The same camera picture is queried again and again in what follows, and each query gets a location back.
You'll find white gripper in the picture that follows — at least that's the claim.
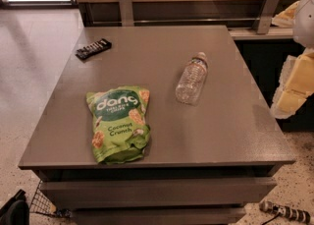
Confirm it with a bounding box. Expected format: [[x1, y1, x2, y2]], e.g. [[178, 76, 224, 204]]
[[271, 0, 314, 119]]

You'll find clear plastic water bottle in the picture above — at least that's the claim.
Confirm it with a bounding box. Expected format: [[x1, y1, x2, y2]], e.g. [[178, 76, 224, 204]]
[[176, 52, 208, 105]]

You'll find grey drawer cabinet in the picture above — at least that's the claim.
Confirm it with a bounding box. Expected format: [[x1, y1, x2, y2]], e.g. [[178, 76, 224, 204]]
[[20, 26, 294, 225]]

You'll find green Dang chips bag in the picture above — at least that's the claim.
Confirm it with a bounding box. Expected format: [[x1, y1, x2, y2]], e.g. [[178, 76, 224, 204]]
[[86, 86, 150, 164]]

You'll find black candy bar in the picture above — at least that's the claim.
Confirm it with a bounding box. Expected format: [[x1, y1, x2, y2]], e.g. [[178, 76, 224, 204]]
[[75, 38, 112, 60]]

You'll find black bag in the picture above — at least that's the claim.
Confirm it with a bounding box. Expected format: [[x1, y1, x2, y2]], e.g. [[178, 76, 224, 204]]
[[0, 189, 29, 225]]

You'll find black white striped handle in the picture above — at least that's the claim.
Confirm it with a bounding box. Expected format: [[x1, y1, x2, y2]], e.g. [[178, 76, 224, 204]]
[[259, 200, 314, 225]]

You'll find left metal bracket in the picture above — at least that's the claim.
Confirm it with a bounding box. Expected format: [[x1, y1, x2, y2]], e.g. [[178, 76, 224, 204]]
[[119, 0, 134, 27]]

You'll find black wire basket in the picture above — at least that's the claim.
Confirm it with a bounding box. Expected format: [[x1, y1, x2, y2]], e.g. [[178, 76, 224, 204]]
[[29, 182, 72, 218]]

